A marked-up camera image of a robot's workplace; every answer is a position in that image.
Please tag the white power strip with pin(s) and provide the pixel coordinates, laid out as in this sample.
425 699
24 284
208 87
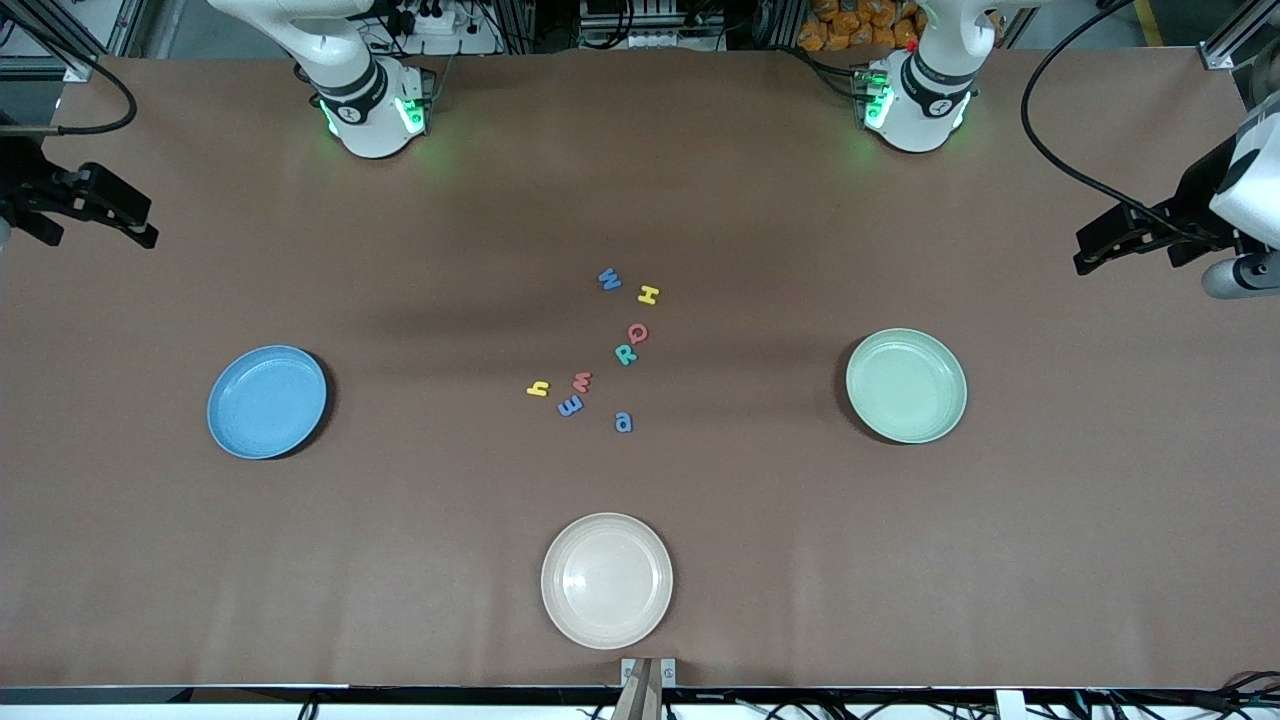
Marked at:
440 22

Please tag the blue capital letter W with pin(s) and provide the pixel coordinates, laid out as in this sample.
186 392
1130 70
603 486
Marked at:
609 279

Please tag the teal capital letter R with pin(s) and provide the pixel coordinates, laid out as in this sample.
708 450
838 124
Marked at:
624 354

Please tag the pink small letter w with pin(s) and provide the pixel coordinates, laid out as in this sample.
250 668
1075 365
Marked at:
582 381

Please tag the blue small letter a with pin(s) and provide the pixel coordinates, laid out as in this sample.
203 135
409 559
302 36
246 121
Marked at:
623 428

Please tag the blue small letter m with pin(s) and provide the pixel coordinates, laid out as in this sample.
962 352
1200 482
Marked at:
570 406

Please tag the metal table edge bracket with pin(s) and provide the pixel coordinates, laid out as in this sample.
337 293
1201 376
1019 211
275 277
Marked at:
628 670

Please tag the white table edge rail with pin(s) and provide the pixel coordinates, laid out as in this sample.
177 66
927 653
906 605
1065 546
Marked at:
100 712

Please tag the aluminium frame profile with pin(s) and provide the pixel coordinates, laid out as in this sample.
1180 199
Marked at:
85 65
1225 52

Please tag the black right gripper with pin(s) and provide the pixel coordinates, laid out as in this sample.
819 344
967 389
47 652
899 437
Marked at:
22 181

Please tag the yellow capital letter H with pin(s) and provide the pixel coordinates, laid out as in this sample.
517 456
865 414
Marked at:
648 295

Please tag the red capital letter Q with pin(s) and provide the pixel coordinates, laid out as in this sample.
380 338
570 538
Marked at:
641 327

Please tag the black equipment rack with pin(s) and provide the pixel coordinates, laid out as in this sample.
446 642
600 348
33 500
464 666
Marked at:
650 25

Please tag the green plate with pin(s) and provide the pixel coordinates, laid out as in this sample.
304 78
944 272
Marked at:
906 386

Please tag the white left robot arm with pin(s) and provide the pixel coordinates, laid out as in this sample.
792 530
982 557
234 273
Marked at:
920 110

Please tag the brown table cover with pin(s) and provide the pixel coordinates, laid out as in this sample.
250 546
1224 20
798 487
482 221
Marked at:
900 560

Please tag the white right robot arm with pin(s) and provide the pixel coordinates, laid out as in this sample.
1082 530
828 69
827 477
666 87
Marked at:
370 100

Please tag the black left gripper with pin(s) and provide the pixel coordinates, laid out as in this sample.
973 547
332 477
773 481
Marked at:
1196 201

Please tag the beige plate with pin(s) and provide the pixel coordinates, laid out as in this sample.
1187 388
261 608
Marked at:
607 581

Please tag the camera mount pole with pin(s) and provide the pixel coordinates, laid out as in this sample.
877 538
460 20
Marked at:
642 700

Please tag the blue plate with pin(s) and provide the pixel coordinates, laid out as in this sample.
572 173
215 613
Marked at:
265 402

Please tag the orange packets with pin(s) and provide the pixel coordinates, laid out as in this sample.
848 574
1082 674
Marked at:
860 25

